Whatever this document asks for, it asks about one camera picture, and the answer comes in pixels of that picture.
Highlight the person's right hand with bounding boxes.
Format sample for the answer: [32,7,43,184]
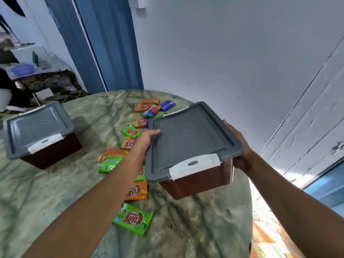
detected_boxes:
[223,120,255,173]

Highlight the person's left hand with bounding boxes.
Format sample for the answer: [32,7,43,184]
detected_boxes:
[128,129,161,163]

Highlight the brown storage box grey lid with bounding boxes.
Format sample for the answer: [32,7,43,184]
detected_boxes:
[2,101,83,170]
[145,101,243,200]

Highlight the person's right forearm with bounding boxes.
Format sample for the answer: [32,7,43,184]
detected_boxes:
[246,151,344,258]

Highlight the person's left forearm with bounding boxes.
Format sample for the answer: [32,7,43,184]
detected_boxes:
[24,154,147,258]

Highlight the scatter of colourful snack packets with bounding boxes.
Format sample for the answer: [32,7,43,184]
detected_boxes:
[99,98,177,237]

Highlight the blue door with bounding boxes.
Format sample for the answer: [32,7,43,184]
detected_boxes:
[43,0,144,94]

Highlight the orange patterned mat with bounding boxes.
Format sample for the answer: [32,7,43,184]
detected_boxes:
[250,220,297,258]

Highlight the cluttered side table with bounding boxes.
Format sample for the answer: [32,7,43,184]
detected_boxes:
[0,55,89,106]

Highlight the white flat carton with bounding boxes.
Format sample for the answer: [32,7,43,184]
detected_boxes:
[34,88,55,101]

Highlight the purple plastic bowl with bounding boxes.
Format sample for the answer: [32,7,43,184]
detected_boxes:
[10,64,35,76]

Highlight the white container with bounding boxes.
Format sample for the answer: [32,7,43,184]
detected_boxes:
[10,44,49,64]

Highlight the white bag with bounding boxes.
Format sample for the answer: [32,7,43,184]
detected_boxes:
[0,89,13,113]

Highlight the blue window frame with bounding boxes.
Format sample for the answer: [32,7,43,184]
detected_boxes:
[303,158,344,210]

